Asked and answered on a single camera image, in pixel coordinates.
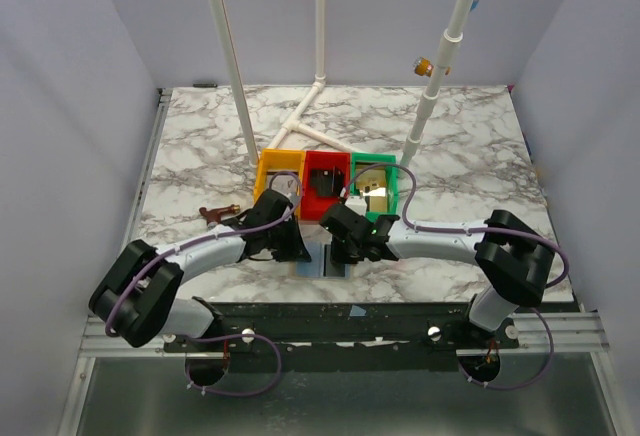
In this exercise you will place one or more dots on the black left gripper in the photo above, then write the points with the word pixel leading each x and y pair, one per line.
pixel 288 238

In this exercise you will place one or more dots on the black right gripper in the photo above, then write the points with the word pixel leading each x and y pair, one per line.
pixel 344 238

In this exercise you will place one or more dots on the dark card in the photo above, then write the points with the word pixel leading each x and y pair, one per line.
pixel 327 183
pixel 332 269

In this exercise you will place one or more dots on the beige card holder wallet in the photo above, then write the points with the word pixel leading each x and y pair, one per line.
pixel 314 268

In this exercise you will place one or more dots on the white striped card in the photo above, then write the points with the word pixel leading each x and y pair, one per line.
pixel 286 185

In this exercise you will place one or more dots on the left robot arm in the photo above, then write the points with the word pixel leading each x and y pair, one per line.
pixel 137 298

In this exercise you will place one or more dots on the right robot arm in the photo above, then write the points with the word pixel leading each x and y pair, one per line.
pixel 513 257

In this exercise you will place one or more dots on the gold cards stack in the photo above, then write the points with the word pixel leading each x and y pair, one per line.
pixel 372 185

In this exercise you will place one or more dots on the yellow plastic bin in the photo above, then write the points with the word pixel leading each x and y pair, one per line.
pixel 275 162

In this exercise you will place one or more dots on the brown small tool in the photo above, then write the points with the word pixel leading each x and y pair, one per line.
pixel 214 216

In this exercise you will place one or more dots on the green plastic bin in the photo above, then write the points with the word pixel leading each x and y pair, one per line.
pixel 360 161

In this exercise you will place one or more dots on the orange knob on pole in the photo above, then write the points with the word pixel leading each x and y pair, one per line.
pixel 424 67

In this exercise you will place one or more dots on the white left PVC pole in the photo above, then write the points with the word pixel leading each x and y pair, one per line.
pixel 221 21

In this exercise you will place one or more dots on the white PVC jointed pole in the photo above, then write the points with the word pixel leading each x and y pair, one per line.
pixel 449 43

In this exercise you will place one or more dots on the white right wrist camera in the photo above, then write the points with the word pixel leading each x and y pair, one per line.
pixel 357 204

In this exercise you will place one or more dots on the black mounting rail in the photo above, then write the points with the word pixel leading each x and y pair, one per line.
pixel 324 337

